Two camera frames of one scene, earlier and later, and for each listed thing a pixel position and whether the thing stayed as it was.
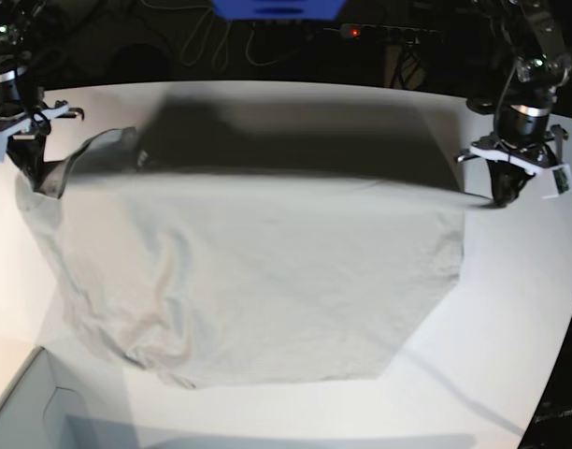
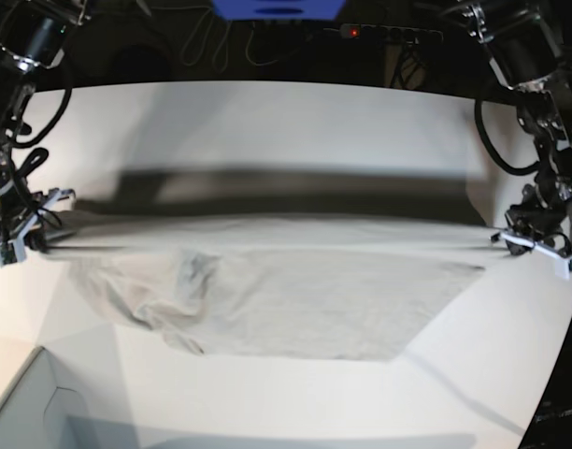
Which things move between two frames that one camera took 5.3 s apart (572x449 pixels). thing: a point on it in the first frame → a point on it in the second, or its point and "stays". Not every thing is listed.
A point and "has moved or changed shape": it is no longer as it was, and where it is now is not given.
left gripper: (20, 130) → (12, 225)
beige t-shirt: (226, 242) has moved or changed shape
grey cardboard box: (37, 413) stays
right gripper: (514, 163) → (520, 243)
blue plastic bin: (278, 9) stays
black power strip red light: (387, 33) stays
